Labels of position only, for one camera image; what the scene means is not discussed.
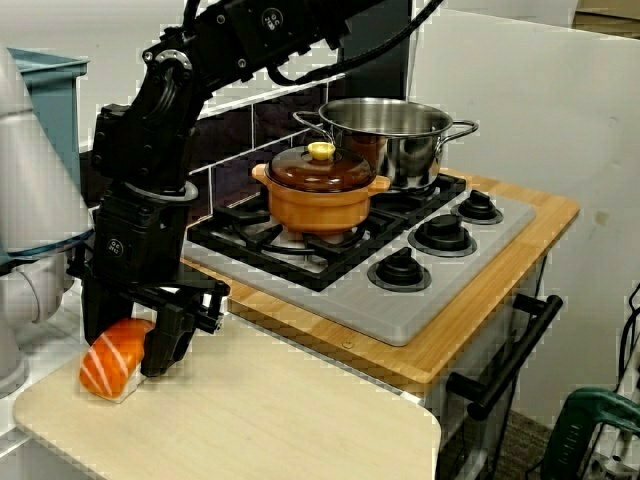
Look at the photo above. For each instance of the black stove knob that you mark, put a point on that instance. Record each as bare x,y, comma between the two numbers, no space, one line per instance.
476,207
400,272
442,237

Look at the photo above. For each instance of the salmon nigiri sushi toy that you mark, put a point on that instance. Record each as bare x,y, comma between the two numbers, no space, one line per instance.
112,360

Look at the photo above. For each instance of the stainless steel pot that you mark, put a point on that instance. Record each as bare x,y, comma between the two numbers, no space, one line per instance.
410,155

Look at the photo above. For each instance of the brown cardboard box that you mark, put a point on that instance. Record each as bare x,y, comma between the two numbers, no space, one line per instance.
610,20

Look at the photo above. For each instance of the orange toy pot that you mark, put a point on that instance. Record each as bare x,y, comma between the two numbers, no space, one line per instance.
315,210

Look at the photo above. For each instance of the light wooden cutting board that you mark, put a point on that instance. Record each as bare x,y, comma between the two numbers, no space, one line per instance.
250,410

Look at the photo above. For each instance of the teal dish rack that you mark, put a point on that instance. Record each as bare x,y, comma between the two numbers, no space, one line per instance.
55,100

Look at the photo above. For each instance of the grey toy faucet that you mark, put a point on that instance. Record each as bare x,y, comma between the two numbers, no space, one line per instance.
35,200

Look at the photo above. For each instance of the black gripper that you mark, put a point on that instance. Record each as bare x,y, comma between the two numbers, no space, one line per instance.
140,240

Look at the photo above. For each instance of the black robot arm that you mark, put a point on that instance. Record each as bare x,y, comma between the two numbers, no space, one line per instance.
160,125

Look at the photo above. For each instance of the black burner grate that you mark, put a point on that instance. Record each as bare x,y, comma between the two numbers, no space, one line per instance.
445,192
280,267

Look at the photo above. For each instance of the black side panel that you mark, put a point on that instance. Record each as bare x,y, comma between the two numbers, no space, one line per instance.
390,75

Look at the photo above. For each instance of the brown lid with yellow knob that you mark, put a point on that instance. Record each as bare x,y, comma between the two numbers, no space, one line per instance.
310,170

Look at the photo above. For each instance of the grey stove top plate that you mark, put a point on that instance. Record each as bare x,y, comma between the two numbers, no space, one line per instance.
375,315

